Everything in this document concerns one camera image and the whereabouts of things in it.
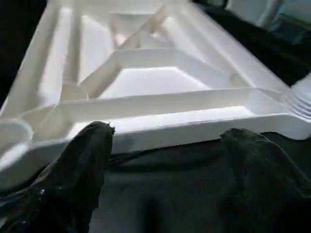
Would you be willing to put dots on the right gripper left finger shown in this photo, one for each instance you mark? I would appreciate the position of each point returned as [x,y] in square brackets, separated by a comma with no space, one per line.
[63,189]

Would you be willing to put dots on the white plastic table leg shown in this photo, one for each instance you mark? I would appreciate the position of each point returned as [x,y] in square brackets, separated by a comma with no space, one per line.
[301,97]

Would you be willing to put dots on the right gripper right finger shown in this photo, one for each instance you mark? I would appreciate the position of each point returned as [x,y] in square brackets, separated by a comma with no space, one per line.
[272,184]

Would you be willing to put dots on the white plastic table top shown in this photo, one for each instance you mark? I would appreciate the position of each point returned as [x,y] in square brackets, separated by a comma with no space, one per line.
[146,82]

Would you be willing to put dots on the white glass front fridge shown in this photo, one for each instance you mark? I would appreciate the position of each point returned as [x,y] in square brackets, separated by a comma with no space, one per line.
[277,14]

